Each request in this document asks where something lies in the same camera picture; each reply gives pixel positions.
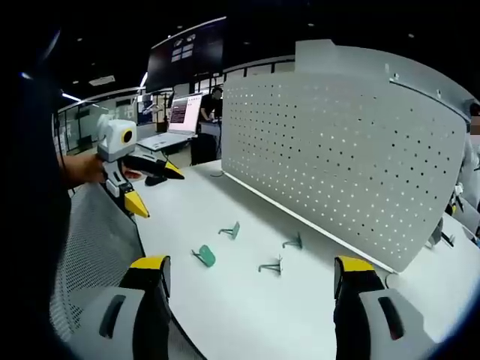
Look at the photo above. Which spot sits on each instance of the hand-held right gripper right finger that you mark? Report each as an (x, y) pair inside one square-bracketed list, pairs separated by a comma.
[(360, 300)]

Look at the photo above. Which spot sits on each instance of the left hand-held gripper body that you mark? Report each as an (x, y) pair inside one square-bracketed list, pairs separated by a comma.
[(114, 137)]

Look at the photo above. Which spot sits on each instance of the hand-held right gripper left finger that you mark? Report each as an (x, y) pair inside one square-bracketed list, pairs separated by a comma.
[(148, 300)]

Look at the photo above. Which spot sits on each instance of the green hook assembly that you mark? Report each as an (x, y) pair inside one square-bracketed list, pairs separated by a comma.
[(231, 229), (207, 255)]

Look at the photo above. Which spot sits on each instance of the grey hook assembly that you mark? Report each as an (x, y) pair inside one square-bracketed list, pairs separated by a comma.
[(273, 267), (294, 242)]

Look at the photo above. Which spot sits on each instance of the grey perforated mounting plate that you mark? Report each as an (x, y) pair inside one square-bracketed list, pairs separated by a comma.
[(337, 157)]

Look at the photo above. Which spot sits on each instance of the person's left hand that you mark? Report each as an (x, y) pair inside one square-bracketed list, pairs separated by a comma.
[(88, 169)]

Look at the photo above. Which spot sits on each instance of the small black object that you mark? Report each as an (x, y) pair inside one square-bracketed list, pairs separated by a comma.
[(155, 180)]

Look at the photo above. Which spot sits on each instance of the grey mesh chair back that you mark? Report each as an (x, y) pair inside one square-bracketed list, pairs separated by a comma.
[(93, 240)]

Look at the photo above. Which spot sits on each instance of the open silver laptop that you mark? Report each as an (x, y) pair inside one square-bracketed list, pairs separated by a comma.
[(183, 112)]

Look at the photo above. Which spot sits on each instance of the person's dark clothing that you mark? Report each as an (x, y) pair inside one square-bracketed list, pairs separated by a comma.
[(30, 187)]

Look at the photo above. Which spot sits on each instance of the large black hanging screen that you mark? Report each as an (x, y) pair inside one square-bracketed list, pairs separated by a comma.
[(183, 52)]

